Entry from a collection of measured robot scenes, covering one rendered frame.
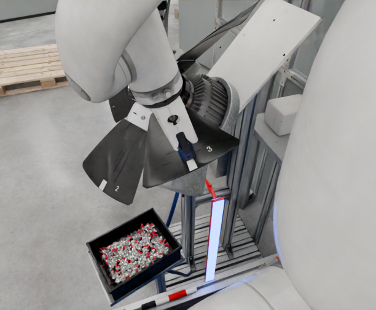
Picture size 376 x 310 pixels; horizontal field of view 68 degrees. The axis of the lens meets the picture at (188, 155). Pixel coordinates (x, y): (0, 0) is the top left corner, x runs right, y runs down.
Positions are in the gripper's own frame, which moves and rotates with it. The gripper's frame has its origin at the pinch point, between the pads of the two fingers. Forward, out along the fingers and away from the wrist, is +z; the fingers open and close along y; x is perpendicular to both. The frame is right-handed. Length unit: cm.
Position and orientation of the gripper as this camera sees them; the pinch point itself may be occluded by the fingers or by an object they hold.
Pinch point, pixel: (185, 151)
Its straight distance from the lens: 57.7
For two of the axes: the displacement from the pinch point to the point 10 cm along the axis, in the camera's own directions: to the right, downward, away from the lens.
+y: -3.2, -6.4, 7.0
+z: 2.8, 6.4, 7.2
